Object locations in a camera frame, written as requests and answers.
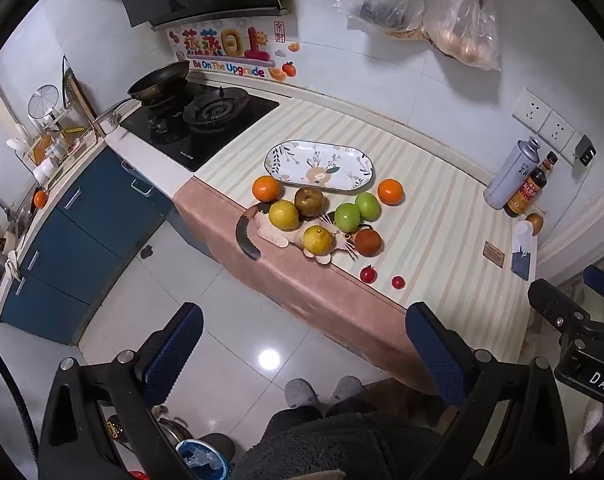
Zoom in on oval floral ceramic plate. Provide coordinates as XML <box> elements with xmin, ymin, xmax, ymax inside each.
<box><xmin>264</xmin><ymin>140</ymin><xmax>377</xmax><ymax>192</ymax></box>

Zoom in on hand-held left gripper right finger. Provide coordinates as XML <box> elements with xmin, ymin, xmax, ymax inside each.
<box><xmin>404</xmin><ymin>302</ymin><xmax>571</xmax><ymax>480</ymax></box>

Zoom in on grey slipper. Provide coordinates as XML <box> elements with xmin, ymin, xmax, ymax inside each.
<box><xmin>331</xmin><ymin>375</ymin><xmax>366</xmax><ymax>404</ymax></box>
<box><xmin>285</xmin><ymin>378</ymin><xmax>319</xmax><ymax>409</ymax></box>

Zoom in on black gas stove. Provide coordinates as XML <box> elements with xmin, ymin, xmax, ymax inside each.
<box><xmin>119</xmin><ymin>81</ymin><xmax>281</xmax><ymax>172</ymax></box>

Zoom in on small blue grey packet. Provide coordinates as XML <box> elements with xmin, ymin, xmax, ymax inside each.
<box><xmin>510</xmin><ymin>251</ymin><xmax>533</xmax><ymax>281</ymax></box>

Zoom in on grey gas canister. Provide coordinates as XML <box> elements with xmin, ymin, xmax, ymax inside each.
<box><xmin>483</xmin><ymin>137</ymin><xmax>541</xmax><ymax>210</ymax></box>

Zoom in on pot with blue lid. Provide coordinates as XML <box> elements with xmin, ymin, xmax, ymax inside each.
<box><xmin>174</xmin><ymin>438</ymin><xmax>232</xmax><ymax>480</ymax></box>

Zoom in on white wall socket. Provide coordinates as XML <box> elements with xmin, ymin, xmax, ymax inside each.
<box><xmin>512</xmin><ymin>88</ymin><xmax>553</xmax><ymax>126</ymax></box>
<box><xmin>538</xmin><ymin>110</ymin><xmax>576</xmax><ymax>154</ymax></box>

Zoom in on blue kitchen cabinets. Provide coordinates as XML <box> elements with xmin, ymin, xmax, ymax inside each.
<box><xmin>0</xmin><ymin>147</ymin><xmax>177</xmax><ymax>347</ymax></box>

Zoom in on person's dark fleece clothing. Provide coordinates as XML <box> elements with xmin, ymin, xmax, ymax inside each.
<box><xmin>231</xmin><ymin>395</ymin><xmax>464</xmax><ymax>480</ymax></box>

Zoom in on reddish brown round fruit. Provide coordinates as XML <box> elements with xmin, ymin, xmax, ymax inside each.
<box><xmin>354</xmin><ymin>228</ymin><xmax>383</xmax><ymax>257</ymax></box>

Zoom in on plastic bag with onions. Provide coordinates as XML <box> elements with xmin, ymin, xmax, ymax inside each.
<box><xmin>422</xmin><ymin>0</ymin><xmax>501</xmax><ymax>72</ymax></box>

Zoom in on striped cat print mat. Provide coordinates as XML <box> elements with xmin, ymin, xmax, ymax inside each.
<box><xmin>172</xmin><ymin>95</ymin><xmax>544</xmax><ymax>393</ymax></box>

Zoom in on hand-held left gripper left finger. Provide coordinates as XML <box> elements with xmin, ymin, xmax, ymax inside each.
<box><xmin>38</xmin><ymin>302</ymin><xmax>205</xmax><ymax>480</ymax></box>

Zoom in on dark sauce bottle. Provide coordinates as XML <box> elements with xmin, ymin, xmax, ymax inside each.
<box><xmin>504</xmin><ymin>151</ymin><xmax>559</xmax><ymax>219</ymax></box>

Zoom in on colourful wall sticker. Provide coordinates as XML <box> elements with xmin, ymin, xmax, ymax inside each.
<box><xmin>168</xmin><ymin>19</ymin><xmax>301</xmax><ymax>83</ymax></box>

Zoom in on black frying pan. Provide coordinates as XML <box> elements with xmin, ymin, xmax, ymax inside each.
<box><xmin>92</xmin><ymin>61</ymin><xmax>191</xmax><ymax>127</ymax></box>

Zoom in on yellow citrus fruit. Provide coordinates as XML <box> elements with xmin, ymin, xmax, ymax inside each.
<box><xmin>268</xmin><ymin>199</ymin><xmax>300</xmax><ymax>231</ymax></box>
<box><xmin>302</xmin><ymin>225</ymin><xmax>332</xmax><ymax>255</ymax></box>

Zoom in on green apple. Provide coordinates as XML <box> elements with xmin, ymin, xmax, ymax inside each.
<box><xmin>334</xmin><ymin>203</ymin><xmax>362</xmax><ymax>233</ymax></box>
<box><xmin>355</xmin><ymin>192</ymin><xmax>381</xmax><ymax>221</ymax></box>

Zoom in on black plug adapter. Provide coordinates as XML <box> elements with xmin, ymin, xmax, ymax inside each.
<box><xmin>573</xmin><ymin>135</ymin><xmax>597</xmax><ymax>166</ymax></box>

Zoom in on dish rack with dishes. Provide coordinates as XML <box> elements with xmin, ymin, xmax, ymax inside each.
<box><xmin>6</xmin><ymin>55</ymin><xmax>100</xmax><ymax>181</ymax></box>

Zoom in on brown pear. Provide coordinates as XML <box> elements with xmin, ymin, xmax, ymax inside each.
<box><xmin>295</xmin><ymin>186</ymin><xmax>325</xmax><ymax>217</ymax></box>

